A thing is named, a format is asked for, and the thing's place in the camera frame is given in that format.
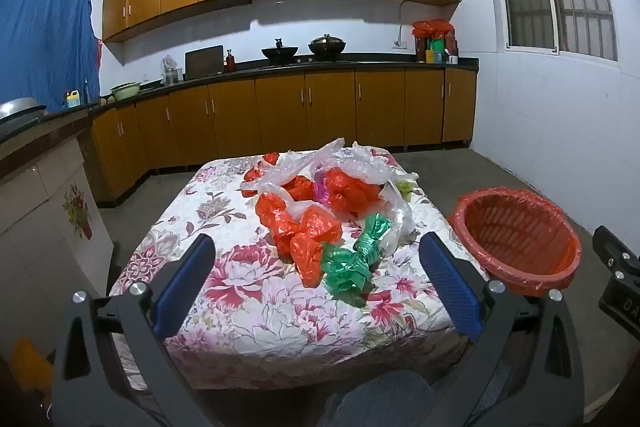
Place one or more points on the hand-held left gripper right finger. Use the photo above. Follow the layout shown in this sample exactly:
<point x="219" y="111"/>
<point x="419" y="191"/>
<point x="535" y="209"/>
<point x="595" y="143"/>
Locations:
<point x="450" y="287"/>

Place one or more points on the clear bag with jars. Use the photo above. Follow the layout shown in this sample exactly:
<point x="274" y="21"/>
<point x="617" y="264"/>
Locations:
<point x="170" y="69"/>

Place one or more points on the red bag over boxes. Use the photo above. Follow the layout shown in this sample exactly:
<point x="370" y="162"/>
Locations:
<point x="432" y="28"/>

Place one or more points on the dark cutting board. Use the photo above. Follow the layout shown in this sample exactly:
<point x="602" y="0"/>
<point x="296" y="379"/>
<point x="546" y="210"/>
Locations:
<point x="204" y="63"/>

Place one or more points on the red lined plastic basket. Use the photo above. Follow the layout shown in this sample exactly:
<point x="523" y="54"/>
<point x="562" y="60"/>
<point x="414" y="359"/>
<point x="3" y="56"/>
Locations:
<point x="520" y="232"/>

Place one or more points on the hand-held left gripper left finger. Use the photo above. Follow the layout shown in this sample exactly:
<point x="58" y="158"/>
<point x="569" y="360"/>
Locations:
<point x="182" y="279"/>

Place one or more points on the metal basin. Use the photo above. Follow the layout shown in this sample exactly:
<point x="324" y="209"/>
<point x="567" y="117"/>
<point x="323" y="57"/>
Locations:
<point x="20" y="108"/>

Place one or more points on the yellow plastic object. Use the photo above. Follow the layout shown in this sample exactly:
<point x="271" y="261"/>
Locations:
<point x="27" y="357"/>

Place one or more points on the large black lidded wok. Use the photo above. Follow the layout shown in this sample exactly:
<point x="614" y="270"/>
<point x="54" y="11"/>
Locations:
<point x="327" y="47"/>

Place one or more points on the blue cloth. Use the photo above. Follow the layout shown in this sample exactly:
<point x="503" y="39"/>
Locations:
<point x="45" y="37"/>

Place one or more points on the floral cloth covered table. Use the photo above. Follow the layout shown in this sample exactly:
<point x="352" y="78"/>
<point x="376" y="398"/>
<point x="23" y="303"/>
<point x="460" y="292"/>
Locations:
<point x="240" y="307"/>

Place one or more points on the yellow jug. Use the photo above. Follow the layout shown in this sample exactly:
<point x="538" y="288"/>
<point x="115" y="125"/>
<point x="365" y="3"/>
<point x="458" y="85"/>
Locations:
<point x="73" y="100"/>

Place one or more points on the green box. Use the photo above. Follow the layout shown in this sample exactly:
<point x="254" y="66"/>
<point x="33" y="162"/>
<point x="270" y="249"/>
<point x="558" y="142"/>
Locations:
<point x="438" y="45"/>

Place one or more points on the purple plastic bag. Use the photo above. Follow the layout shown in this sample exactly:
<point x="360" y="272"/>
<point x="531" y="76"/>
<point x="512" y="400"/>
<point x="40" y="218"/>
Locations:
<point x="321" y="193"/>

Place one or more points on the wooden base cabinets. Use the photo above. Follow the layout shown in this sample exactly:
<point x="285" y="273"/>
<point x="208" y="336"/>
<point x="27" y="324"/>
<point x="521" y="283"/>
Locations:
<point x="280" y="112"/>

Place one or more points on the black countertop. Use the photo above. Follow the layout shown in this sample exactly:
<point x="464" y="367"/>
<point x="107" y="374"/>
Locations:
<point x="350" y="64"/>

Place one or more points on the small black wok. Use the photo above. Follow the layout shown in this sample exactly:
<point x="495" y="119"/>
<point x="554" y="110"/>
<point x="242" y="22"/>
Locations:
<point x="279" y="53"/>

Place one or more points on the red plastic bag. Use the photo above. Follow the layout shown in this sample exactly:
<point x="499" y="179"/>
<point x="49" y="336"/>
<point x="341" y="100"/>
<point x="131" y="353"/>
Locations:
<point x="352" y="193"/>
<point x="321" y="227"/>
<point x="302" y="188"/>
<point x="270" y="158"/>
<point x="305" y="259"/>
<point x="272" y="213"/>

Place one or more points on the red bottle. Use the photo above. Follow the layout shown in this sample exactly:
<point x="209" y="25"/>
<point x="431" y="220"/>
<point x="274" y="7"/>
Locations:
<point x="230" y="63"/>

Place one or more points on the wall outlet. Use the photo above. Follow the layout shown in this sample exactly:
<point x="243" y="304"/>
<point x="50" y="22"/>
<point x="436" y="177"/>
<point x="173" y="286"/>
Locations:
<point x="399" y="44"/>

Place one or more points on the tiled counter with flower decal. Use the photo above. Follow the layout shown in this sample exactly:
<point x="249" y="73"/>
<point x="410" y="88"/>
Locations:
<point x="45" y="207"/>

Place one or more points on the light green plastic bag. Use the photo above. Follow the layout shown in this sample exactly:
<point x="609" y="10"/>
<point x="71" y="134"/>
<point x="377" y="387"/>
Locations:
<point x="406" y="189"/>

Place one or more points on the green basin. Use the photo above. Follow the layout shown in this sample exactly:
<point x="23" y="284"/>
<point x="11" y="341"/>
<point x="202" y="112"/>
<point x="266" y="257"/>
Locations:
<point x="125" y="92"/>

